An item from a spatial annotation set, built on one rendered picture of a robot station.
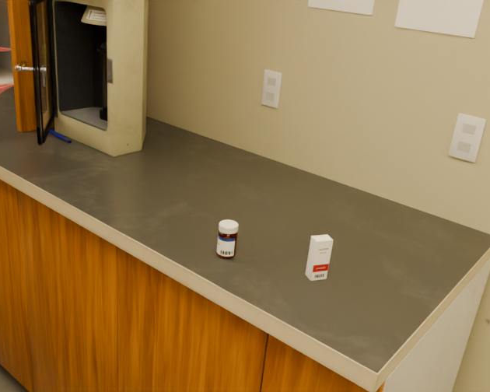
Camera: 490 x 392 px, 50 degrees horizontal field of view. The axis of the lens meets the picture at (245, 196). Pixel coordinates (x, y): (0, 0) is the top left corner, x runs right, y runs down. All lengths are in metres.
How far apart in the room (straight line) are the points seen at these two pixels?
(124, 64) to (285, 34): 0.50
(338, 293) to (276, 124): 0.83
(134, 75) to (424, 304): 1.05
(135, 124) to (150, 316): 0.66
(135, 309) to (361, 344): 0.59
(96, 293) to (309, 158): 0.77
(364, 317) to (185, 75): 1.26
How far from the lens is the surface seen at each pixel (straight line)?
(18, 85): 1.89
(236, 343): 1.11
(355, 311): 1.02
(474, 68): 1.46
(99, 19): 1.68
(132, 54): 1.64
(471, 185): 1.50
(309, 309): 1.00
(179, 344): 1.24
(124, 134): 1.68
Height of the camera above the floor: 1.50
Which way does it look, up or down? 23 degrees down
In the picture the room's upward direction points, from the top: 6 degrees clockwise
